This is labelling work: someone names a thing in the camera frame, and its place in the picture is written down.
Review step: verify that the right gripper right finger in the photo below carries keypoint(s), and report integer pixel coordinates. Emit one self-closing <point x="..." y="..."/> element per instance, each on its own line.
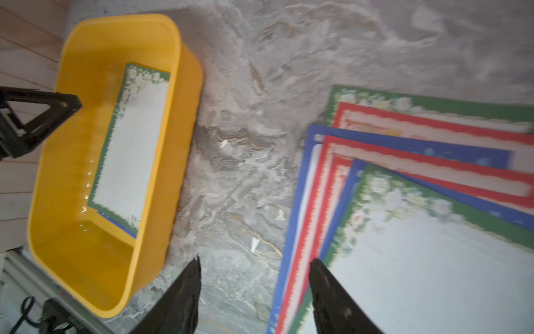
<point x="334" y="310"/>

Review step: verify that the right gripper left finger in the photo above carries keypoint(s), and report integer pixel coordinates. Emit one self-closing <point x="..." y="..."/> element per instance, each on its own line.
<point x="177" y="310"/>

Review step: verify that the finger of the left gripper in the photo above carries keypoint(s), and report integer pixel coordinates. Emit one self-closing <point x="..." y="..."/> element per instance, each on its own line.
<point x="20" y="138"/>

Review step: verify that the yellow plastic storage tray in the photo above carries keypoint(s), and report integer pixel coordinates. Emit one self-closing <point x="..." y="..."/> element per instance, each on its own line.
<point x="99" y="263"/>

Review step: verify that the blue bordered stationery paper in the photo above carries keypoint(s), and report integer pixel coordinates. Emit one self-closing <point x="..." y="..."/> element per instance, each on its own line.
<point x="119" y="225"/>
<point x="311" y="152"/>
<point x="488" y="223"/>

